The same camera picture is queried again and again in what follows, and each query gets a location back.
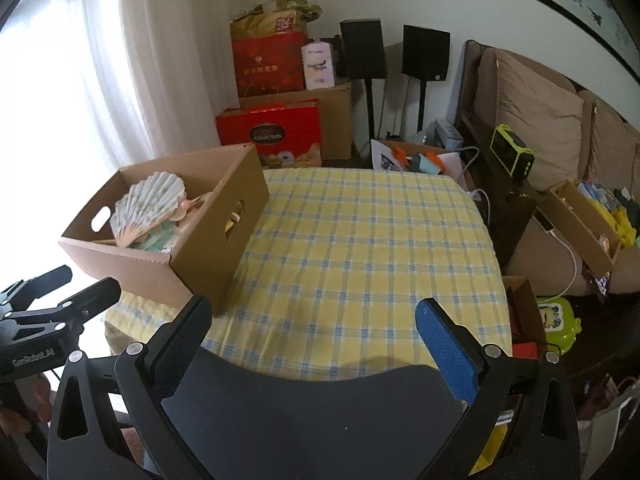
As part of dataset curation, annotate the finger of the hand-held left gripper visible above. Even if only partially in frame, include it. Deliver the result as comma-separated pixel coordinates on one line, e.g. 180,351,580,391
0,264,74,312
0,276,123,334

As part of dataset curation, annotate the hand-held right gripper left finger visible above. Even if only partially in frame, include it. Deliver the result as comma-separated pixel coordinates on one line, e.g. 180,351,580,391
46,294,214,480

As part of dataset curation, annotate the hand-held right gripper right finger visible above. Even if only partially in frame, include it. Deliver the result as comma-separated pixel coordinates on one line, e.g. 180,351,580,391
415,297,582,480

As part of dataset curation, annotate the round painted paper fan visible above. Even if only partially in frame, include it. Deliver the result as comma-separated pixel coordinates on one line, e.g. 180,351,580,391
134,224,187,257

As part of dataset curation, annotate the white floral folding fan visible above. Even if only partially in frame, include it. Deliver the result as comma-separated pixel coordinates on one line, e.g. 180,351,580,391
110,169,187,249

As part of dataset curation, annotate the brown cardboard box with handles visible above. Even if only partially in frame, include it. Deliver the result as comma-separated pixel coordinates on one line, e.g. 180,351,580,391
58,143,271,317

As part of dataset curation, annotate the pink handheld fan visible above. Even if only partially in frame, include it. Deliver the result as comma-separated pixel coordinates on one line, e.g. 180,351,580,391
172,193,217,222

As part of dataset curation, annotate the person's left hand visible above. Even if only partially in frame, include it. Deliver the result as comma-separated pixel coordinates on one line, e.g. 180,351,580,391
0,374,54,437

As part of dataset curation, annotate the cardboard box with red bags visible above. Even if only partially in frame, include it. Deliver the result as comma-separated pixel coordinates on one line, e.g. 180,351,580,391
501,275,549,361

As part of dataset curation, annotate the yellow plastic bag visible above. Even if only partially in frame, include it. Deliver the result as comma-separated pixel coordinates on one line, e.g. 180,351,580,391
469,424,507,479

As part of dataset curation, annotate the green plastic toy case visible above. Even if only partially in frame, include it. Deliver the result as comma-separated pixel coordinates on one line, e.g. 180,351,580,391
536,296,583,357

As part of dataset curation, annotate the yellow plaid tablecloth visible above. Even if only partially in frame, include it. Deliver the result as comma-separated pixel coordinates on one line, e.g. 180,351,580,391
102,167,514,384

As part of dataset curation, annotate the brown sofa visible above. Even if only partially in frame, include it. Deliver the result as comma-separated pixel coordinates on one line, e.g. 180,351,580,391
454,39,640,297

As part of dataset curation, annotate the white paper bag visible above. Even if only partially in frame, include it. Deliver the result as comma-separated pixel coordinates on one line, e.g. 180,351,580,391
575,390,636,480

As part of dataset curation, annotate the long cardboard tray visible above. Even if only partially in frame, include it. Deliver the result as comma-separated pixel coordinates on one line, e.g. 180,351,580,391
547,180,623,277

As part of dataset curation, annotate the open cardboard box of tools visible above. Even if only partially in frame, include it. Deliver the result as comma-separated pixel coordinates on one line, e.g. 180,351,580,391
370,138,468,177

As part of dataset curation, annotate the green black portable radio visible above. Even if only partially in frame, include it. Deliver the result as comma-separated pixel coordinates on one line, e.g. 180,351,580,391
489,124,535,180

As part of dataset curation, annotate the small grey box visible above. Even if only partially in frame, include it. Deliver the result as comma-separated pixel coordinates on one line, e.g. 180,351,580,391
433,119,464,151

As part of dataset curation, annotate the pile of colourful bags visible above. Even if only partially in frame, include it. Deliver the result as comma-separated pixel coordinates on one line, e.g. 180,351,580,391
575,178,640,248

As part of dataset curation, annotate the red gift box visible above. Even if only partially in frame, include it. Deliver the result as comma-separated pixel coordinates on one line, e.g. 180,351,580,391
215,99,322,170

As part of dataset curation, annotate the large beige sofa cushion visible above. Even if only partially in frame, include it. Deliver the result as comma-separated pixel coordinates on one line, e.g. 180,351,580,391
472,48,586,192

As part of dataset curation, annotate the white curtain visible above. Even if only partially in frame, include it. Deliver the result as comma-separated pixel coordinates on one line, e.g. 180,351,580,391
0,0,242,281

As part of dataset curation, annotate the large brown cardboard box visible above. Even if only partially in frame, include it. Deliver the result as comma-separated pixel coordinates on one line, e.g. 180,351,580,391
239,81,353,162

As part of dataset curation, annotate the red gift bag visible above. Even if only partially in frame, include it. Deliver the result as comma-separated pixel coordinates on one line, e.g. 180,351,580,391
231,31,309,99

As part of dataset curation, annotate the white pink tissue pack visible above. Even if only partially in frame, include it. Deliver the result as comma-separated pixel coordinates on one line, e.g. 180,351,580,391
301,42,336,89

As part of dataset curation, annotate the gold brown paper bag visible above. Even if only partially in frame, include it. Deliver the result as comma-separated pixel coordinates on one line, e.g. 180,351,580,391
230,2,322,42

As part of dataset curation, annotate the white charging cable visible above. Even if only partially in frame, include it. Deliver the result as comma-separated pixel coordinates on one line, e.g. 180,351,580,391
537,229,579,300

